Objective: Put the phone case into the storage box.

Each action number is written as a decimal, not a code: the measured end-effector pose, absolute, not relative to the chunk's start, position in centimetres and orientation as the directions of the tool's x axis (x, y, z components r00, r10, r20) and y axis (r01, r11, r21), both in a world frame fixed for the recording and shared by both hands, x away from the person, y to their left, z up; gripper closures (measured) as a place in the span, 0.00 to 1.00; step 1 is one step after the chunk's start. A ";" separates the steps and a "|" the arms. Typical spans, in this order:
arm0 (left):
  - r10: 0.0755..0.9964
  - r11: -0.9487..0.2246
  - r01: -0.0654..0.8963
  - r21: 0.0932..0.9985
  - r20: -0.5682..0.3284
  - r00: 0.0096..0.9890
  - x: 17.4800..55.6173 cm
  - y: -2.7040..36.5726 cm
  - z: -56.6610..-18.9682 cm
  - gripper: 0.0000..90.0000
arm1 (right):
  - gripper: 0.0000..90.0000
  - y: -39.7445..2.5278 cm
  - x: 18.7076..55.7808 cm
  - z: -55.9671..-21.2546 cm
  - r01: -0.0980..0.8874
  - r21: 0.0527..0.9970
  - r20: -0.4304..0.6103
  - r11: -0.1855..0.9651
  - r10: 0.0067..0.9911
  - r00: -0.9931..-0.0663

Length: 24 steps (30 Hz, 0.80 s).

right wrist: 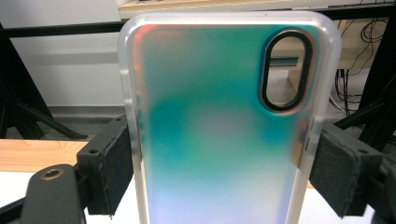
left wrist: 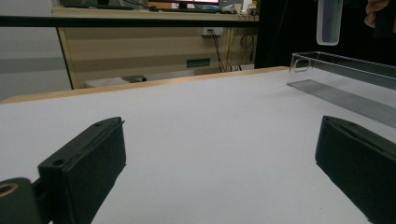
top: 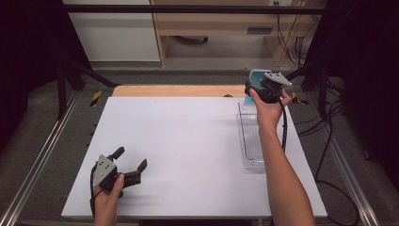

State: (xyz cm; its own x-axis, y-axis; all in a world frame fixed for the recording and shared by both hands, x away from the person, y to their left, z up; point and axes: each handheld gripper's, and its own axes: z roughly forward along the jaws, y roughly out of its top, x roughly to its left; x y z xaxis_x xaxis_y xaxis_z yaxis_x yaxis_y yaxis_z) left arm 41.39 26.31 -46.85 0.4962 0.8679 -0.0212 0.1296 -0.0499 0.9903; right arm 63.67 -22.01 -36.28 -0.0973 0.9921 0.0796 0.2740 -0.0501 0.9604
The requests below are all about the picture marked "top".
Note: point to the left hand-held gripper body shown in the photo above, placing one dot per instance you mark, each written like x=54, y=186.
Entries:
x=105, y=171

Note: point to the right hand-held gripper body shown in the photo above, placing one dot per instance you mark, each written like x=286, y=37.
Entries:
x=272, y=86

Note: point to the iridescent phone case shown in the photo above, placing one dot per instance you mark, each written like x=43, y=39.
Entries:
x=255, y=77

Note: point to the clear acrylic tray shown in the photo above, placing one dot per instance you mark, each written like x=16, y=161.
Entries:
x=251, y=141

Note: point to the person's right hand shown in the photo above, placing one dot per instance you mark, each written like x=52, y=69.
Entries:
x=268, y=113

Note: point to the person's left hand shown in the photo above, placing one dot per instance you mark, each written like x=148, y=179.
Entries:
x=108, y=201

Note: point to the black metal stand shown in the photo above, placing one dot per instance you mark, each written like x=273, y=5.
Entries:
x=321, y=88
x=61, y=88

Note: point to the white table board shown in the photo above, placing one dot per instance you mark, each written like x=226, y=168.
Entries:
x=188, y=157

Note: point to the wooden desk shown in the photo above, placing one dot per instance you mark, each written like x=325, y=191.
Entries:
x=219, y=26

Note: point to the wooden table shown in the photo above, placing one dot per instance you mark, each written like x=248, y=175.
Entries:
x=178, y=91

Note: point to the black curtain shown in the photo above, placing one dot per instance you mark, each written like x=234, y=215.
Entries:
x=360, y=47
x=28, y=62

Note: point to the black horizontal bar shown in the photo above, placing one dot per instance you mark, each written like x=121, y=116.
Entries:
x=188, y=9

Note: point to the white partition panel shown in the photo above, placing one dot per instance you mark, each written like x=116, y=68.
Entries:
x=116, y=34

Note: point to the aluminium floor rail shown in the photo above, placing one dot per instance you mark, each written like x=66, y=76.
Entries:
x=34, y=163
x=345, y=169

